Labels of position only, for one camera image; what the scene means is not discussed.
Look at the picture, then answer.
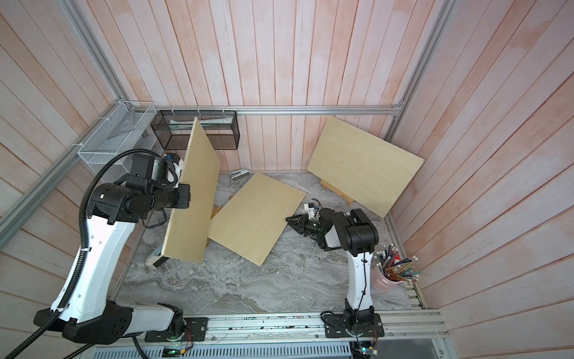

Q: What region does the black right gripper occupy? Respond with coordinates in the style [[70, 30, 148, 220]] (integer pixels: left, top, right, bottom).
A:
[[286, 215, 325, 237]]

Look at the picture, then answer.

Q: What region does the wooden easel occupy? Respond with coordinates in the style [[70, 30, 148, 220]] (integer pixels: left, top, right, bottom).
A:
[[320, 179, 354, 206], [206, 205, 222, 247]]

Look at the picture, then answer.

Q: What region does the plywood board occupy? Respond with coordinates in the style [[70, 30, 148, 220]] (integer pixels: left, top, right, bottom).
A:
[[161, 119, 221, 264], [307, 117, 424, 217], [208, 173, 306, 266]]

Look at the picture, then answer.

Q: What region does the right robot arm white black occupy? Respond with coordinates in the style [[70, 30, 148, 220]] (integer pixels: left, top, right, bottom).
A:
[[286, 208, 379, 331]]

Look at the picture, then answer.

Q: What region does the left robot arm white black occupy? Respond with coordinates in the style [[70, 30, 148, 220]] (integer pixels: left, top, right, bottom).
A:
[[34, 149, 190, 345]]

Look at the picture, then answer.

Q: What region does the white mesh tiered shelf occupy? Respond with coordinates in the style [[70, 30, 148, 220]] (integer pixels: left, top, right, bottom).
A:
[[78, 101, 157, 172]]

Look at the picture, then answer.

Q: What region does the pink cup of pencils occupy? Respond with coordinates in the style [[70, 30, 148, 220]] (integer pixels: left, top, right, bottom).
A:
[[371, 245, 421, 292]]

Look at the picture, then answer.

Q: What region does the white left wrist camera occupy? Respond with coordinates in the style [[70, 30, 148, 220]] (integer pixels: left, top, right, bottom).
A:
[[164, 153, 183, 187]]

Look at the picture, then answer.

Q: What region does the black mesh wire basket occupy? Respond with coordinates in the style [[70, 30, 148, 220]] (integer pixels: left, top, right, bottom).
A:
[[150, 109, 241, 151]]

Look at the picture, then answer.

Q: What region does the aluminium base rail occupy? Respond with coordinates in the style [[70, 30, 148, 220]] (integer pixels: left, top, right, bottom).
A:
[[75, 309, 449, 359]]

